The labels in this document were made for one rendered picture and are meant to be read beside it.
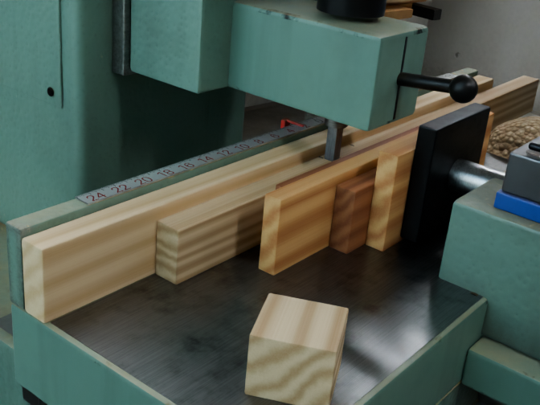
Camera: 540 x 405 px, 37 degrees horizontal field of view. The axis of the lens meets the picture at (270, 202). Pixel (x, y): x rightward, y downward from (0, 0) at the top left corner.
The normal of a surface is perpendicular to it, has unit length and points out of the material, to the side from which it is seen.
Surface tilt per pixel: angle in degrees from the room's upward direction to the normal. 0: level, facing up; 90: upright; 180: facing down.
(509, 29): 90
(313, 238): 90
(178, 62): 90
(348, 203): 90
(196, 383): 0
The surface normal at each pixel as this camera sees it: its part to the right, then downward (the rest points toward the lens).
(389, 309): 0.08, -0.91
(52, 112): -0.63, 0.27
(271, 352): -0.22, 0.39
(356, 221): 0.77, 0.32
